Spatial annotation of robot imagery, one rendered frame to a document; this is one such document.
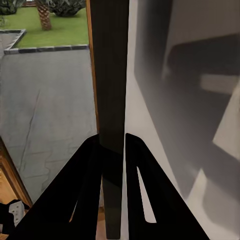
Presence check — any poster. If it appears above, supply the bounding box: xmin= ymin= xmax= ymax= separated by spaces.
xmin=89 ymin=0 xmax=130 ymax=240

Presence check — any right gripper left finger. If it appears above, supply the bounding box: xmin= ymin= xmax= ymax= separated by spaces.
xmin=6 ymin=134 xmax=103 ymax=240

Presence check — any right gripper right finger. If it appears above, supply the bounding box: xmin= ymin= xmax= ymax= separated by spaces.
xmin=125 ymin=133 xmax=210 ymax=240

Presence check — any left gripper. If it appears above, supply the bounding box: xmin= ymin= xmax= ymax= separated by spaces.
xmin=0 ymin=199 xmax=31 ymax=235

